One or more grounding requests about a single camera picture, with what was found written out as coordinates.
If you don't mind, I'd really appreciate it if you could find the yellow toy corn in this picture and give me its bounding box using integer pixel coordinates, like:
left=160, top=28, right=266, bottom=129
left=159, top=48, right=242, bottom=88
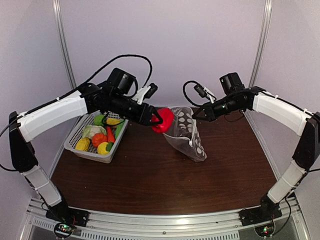
left=106, top=117, right=123, bottom=127

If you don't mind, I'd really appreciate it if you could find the green toy apple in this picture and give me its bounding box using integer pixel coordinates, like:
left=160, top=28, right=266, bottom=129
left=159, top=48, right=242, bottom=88
left=93, top=114, right=107, bottom=127

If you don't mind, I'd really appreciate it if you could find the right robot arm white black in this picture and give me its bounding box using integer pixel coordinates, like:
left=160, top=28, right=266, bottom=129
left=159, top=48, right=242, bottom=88
left=192, top=72, right=320, bottom=221

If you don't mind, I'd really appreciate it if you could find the aluminium front rail frame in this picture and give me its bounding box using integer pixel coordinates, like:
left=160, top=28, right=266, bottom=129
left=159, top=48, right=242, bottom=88
left=19, top=194, right=311, bottom=240

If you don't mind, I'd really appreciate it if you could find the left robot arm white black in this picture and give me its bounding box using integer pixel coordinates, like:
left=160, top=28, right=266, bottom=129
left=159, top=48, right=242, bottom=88
left=9, top=68, right=164, bottom=222

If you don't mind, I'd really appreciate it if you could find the orange toy carrot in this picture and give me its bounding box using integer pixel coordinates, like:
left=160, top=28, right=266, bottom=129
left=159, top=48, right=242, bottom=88
left=106, top=126, right=116, bottom=143

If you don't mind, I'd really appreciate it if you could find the clear dotted zip top bag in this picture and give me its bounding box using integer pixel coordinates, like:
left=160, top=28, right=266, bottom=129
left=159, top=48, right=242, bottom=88
left=163, top=106, right=207, bottom=162

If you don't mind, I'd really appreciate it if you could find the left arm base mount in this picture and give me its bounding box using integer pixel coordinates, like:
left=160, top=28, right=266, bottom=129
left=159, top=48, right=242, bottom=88
left=45, top=208, right=89, bottom=239

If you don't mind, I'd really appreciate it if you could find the orange toy pumpkin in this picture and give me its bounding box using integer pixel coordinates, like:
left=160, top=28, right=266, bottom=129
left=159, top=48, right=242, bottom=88
left=91, top=133, right=108, bottom=148

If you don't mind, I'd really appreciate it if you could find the right aluminium corner post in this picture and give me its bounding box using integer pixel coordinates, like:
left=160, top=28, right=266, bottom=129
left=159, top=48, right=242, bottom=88
left=249, top=0, right=273, bottom=87

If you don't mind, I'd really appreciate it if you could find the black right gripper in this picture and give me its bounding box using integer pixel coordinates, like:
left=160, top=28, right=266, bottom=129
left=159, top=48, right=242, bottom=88
left=192, top=93, right=244, bottom=122

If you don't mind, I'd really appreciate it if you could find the yellow toy lemon green leaf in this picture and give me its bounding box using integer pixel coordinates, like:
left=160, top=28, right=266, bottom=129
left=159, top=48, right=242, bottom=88
left=97, top=142, right=114, bottom=155

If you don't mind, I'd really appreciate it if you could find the green toy cucumber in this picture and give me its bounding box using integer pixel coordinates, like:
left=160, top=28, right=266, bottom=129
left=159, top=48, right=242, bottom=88
left=114, top=120, right=127, bottom=140

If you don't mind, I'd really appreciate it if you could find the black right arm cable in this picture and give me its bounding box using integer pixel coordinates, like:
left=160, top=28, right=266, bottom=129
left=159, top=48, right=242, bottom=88
left=182, top=79, right=320, bottom=226

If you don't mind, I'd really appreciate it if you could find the white perforated plastic basket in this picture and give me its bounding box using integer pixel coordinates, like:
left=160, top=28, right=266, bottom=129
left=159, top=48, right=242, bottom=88
left=64, top=111, right=128, bottom=164

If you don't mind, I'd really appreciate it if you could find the red toy bell pepper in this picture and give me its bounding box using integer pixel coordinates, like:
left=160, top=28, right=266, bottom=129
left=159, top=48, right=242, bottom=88
left=151, top=107, right=174, bottom=134

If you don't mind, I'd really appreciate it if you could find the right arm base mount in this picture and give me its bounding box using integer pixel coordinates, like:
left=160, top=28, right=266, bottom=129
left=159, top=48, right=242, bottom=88
left=238, top=206, right=282, bottom=239

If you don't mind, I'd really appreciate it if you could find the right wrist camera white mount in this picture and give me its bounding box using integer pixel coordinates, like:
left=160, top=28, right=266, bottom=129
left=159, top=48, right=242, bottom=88
left=193, top=84, right=217, bottom=104

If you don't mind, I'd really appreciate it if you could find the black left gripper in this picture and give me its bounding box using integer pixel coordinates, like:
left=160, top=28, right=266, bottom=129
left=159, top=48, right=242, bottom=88
left=107, top=91, right=162, bottom=125

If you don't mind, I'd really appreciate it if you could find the left aluminium corner post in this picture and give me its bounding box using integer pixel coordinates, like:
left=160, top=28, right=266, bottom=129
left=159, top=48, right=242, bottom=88
left=52, top=0, right=77, bottom=89

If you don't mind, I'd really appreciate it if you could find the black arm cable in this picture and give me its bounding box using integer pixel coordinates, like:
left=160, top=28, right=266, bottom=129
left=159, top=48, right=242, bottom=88
left=182, top=79, right=320, bottom=226
left=0, top=54, right=154, bottom=173

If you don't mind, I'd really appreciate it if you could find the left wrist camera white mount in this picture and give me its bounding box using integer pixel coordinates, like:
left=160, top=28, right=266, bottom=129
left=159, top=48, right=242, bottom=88
left=131, top=83, right=158, bottom=105

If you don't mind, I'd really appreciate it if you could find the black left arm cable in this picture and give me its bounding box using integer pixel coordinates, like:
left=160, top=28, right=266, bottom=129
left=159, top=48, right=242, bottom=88
left=0, top=54, right=154, bottom=173

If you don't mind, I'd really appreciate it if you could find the yellow toy banana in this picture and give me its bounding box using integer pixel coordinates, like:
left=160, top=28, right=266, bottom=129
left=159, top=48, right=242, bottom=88
left=75, top=137, right=91, bottom=152

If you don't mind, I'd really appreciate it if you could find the aluminium corner post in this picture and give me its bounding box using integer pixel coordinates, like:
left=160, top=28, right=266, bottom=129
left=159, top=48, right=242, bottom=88
left=249, top=0, right=273, bottom=87
left=52, top=0, right=77, bottom=89

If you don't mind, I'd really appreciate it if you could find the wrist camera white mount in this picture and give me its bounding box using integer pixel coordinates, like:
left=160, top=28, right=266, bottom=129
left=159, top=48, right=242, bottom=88
left=131, top=83, right=158, bottom=105
left=193, top=84, right=217, bottom=104

